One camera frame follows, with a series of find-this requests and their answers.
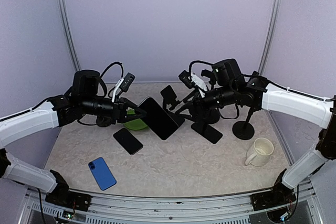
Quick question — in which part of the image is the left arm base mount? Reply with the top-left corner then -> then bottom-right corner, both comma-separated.
45,170 -> 91,212

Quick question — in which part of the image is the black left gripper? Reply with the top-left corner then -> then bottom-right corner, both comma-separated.
81,94 -> 146,124

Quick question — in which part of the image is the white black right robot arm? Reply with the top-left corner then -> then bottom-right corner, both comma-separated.
175,59 -> 335,205

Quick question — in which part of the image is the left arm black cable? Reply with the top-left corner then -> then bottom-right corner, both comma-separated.
76,61 -> 124,126

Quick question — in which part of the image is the black tall round-base stand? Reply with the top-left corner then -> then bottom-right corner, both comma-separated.
232,71 -> 262,140

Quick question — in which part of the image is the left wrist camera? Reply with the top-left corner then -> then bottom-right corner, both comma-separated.
111,72 -> 135,102

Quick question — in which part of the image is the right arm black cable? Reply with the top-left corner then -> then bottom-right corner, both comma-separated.
187,60 -> 242,120

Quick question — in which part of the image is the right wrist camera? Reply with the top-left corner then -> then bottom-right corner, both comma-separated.
179,70 -> 209,98

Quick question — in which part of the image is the cream ceramic mug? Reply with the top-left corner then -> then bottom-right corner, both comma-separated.
245,137 -> 275,167

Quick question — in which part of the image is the right aluminium frame post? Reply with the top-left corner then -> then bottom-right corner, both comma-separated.
258,0 -> 281,74

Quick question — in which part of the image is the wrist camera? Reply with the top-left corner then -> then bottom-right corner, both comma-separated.
179,70 -> 209,98
111,72 -> 135,102

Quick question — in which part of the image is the aluminium frame post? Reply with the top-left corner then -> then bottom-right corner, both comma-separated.
57,0 -> 82,71
258,0 -> 281,74

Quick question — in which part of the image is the blue phone face down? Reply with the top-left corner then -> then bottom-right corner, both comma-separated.
88,157 -> 117,191

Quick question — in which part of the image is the black phone purple edge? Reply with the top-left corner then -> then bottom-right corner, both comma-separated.
113,128 -> 143,155

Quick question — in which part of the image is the green plate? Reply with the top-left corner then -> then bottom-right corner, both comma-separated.
123,109 -> 148,131

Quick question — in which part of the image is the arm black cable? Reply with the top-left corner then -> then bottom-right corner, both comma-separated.
187,60 -> 242,120
76,61 -> 124,126

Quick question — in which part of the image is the black phone teal case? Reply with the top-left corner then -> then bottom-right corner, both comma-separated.
139,97 -> 178,141

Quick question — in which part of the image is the black folding phone stand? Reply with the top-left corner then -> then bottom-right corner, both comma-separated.
160,85 -> 185,127

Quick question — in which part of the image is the front aluminium rail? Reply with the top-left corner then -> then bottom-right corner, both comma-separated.
17,181 -> 324,223

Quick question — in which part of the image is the black round-base clamp stand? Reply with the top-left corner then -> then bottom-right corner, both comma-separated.
194,109 -> 220,124

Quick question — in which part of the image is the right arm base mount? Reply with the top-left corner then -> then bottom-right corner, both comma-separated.
250,169 -> 297,211

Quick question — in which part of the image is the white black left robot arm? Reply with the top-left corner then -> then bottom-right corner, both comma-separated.
1,70 -> 146,206

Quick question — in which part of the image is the left aluminium frame post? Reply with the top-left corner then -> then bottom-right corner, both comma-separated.
57,0 -> 82,71

